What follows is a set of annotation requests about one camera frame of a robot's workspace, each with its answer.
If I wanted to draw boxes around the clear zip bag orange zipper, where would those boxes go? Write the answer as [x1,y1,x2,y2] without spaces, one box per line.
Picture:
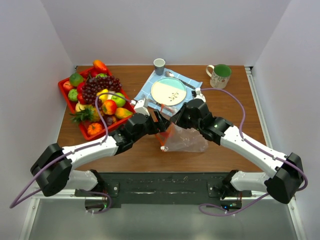
[155,123,209,153]

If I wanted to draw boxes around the dark purple plum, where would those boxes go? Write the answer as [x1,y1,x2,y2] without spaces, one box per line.
[103,115,117,127]

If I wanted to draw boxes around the red yellow apple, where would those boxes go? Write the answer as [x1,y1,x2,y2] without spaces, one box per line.
[102,99,118,116]

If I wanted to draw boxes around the dark red grape bunch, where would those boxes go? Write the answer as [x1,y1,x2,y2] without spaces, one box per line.
[82,75,122,105]

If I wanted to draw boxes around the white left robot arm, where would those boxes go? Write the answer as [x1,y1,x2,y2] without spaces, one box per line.
[30,109,170,197]

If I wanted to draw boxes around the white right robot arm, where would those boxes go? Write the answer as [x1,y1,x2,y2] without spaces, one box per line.
[170,99,304,204]

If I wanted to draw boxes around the orange yellow mango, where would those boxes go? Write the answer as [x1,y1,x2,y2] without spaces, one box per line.
[114,107,133,120]

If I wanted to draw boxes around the metal fork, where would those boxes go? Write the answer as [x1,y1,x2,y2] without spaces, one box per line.
[141,94,162,107]

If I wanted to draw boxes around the cream and teal plate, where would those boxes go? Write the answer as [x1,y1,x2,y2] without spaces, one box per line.
[150,77,187,106]

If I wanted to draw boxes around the blue checked cloth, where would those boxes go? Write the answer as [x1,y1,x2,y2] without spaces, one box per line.
[134,68,203,110]

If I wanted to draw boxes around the red fruit tray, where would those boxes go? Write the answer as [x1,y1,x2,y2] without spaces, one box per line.
[57,66,135,141]

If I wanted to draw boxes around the yellow bell pepper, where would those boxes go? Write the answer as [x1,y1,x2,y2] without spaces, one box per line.
[96,89,109,104]

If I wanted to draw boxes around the metal spoon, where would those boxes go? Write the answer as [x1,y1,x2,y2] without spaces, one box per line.
[165,71,196,90]

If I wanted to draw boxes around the floral mug green inside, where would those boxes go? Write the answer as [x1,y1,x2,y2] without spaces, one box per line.
[205,64,232,89]

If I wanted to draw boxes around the small orange pumpkin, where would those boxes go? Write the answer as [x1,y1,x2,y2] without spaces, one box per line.
[87,122,103,136]

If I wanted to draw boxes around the small pineapple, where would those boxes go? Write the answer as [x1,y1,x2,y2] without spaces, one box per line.
[70,105,103,124]

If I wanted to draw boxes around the grey paper cup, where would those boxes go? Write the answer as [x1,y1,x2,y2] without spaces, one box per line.
[153,58,166,76]

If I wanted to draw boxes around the green apple at tray back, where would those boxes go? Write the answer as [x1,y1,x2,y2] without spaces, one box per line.
[95,73,108,78]

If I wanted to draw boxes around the red strawberry fruit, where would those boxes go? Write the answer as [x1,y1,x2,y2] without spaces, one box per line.
[77,93,87,105]

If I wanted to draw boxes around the green custard apple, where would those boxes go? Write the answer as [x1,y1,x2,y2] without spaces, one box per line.
[67,88,78,102]

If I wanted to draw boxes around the green lime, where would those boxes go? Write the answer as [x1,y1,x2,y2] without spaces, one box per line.
[69,72,85,87]

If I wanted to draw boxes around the red apple at tray left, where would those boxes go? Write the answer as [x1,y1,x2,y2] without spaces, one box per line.
[62,80,74,93]

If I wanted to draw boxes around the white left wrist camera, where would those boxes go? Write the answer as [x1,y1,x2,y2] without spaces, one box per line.
[130,98,150,116]

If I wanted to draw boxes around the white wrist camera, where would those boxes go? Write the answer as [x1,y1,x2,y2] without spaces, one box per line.
[191,87,206,103]
[130,98,150,116]

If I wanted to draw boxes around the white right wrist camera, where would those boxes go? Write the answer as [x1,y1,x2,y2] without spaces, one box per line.
[191,87,206,103]

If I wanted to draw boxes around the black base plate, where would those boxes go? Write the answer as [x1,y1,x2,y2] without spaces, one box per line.
[74,171,252,209]

